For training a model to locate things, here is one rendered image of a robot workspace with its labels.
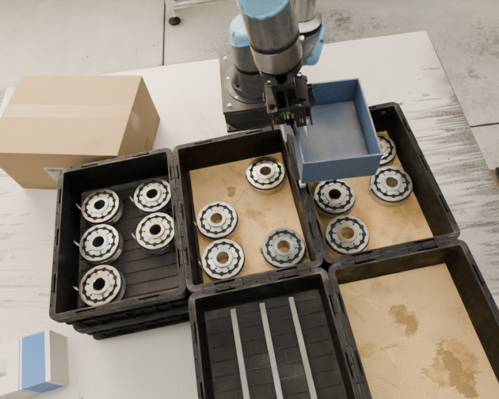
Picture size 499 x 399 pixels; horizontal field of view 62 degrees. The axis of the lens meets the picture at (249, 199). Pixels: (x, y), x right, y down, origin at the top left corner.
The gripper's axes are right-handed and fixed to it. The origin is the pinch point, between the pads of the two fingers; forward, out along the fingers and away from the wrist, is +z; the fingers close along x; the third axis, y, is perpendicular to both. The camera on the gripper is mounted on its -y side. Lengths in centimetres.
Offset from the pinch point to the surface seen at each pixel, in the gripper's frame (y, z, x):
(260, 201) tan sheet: -0.1, 27.4, -13.1
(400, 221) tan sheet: 9.1, 32.0, 20.6
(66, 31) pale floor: -195, 93, -151
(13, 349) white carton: 32, 23, -75
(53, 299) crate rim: 25, 11, -57
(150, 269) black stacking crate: 16, 24, -41
